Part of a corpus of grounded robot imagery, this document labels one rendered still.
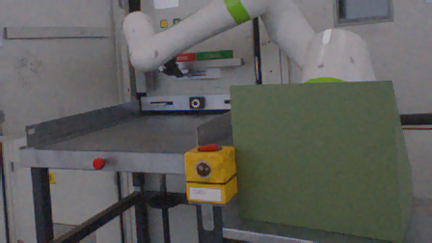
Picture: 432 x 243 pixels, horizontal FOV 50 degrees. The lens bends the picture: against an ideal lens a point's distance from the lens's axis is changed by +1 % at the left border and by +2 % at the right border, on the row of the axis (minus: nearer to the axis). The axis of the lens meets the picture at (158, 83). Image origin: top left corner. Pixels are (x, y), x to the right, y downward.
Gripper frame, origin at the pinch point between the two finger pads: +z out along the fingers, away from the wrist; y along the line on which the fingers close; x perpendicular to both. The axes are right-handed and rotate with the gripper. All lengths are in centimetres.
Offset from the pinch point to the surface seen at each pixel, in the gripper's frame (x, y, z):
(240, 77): 24.0, -0.4, 8.4
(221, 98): 15.8, 7.2, 11.4
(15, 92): -45, 24, -36
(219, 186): 46, 60, -67
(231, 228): 47, 67, -60
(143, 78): -13.9, 3.2, -2.3
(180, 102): -2.2, 8.2, 12.0
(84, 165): -2, 52, -45
